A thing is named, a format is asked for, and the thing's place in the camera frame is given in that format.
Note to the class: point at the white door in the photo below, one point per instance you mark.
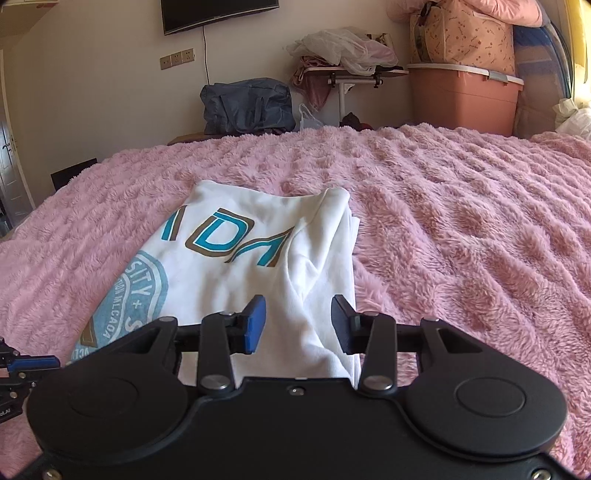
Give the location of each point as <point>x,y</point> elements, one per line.
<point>14,161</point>

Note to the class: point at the dark red cloth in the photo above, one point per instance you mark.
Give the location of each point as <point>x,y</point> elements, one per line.
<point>353,121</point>

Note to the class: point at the patterned fabric storage bag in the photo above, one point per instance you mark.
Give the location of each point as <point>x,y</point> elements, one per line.
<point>466,37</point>

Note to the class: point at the dark box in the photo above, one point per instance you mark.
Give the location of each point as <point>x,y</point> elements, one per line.
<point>74,174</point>

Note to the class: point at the pink clothes pile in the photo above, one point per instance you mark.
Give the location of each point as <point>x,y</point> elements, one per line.
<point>314,83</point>

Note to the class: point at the white side table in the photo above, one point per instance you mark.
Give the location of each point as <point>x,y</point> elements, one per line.
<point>344,71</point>

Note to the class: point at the white bedding pile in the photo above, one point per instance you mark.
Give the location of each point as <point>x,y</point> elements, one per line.
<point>572,117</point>

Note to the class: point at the wall television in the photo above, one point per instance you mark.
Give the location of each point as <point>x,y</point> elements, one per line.
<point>217,14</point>

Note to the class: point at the brown storage bin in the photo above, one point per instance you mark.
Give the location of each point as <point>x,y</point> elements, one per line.
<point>457,101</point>

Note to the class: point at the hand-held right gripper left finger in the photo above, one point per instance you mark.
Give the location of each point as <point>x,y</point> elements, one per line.
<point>256,323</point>

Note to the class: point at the blue clear storage bin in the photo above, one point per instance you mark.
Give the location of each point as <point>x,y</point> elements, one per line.
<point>538,78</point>

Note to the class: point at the large white plastic bag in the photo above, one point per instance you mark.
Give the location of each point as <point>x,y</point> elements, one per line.
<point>346,48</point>

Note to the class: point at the small white plastic bag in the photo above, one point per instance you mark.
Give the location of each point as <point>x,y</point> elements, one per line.
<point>310,119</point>

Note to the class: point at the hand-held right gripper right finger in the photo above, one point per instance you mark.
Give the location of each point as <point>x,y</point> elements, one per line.
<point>341,323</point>

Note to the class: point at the wall socket panel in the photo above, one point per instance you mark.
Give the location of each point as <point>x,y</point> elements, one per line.
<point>178,58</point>

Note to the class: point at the pink quilt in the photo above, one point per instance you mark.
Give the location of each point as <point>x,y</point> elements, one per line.
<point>503,8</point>

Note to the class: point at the blue duffel bag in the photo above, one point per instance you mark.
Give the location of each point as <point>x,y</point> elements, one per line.
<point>247,106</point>

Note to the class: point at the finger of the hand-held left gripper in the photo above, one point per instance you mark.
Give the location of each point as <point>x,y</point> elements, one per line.
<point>34,362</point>
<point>21,383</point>

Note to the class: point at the yellow curtain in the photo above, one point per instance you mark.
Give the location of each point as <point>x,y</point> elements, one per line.
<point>577,41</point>

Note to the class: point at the pink fluffy blanket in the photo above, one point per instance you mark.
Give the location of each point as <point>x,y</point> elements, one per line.
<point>461,230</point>

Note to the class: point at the white printed t-shirt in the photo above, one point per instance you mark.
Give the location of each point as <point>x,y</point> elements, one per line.
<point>258,212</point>

